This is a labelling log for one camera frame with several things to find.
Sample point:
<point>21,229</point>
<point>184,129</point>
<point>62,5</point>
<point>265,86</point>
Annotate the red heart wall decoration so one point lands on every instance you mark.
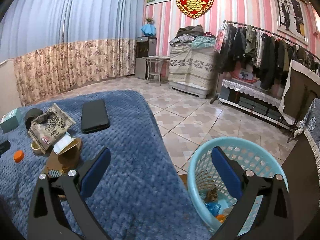
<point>194,8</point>

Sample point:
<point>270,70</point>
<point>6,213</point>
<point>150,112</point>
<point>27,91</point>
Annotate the blue textured table cloth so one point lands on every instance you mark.
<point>140,196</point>

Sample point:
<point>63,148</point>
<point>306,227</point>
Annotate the brown phone case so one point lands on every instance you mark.
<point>58,165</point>

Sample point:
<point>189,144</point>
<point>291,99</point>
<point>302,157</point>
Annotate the blue plastic wrapper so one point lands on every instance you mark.
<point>213,208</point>

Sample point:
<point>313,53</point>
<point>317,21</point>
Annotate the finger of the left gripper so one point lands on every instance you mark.
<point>4,147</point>

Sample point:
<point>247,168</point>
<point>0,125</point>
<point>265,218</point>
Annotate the orange bottle cap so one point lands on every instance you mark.
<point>18,156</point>

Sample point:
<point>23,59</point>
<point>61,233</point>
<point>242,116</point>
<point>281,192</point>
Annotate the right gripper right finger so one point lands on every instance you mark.
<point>273,219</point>

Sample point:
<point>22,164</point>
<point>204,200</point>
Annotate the blue floral sofa cover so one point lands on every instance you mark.
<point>310,126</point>

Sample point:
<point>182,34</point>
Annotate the low tv stand with lace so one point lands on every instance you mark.
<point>252,100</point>

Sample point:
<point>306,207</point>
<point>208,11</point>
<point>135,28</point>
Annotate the light blue plastic basket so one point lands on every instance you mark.
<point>203,176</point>

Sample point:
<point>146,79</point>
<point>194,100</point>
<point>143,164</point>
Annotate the grey water dispenser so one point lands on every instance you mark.
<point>145,47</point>

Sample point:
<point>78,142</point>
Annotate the blue covered potted plant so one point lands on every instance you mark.
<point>149,29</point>

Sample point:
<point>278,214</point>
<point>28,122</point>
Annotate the framed couple silhouette poster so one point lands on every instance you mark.
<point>291,19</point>

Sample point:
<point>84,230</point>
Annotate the light blue paper card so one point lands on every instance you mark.
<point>62,143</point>

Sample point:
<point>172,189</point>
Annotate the teal small box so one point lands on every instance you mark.
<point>11,120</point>

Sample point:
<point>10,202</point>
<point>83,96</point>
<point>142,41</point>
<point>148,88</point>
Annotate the brown crumpled wrapper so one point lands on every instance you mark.
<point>211,195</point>

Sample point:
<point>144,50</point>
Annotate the metal clothes rack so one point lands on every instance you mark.
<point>262,35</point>

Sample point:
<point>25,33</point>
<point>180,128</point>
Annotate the pile of folded clothes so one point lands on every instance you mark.
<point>195,36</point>

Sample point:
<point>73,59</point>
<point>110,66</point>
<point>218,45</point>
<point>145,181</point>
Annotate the grey printed snack bag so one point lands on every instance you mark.
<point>49,127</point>

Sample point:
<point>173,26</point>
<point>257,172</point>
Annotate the small metal folding table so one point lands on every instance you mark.
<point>154,65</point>

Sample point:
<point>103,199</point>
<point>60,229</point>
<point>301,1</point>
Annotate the blue and floral curtain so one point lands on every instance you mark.
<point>57,45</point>

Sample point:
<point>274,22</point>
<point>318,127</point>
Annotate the small beige bowl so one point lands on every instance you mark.
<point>36,148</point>

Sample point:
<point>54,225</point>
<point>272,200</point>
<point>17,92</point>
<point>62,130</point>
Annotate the hanging dark clothes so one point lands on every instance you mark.
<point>265,52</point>

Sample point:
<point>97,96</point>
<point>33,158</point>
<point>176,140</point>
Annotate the patterned cloth covered cabinet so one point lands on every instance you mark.
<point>191,70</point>

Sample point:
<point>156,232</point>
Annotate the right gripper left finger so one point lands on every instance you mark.
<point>47,219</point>

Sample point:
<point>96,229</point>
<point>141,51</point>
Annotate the black rectangular case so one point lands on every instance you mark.
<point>94,117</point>

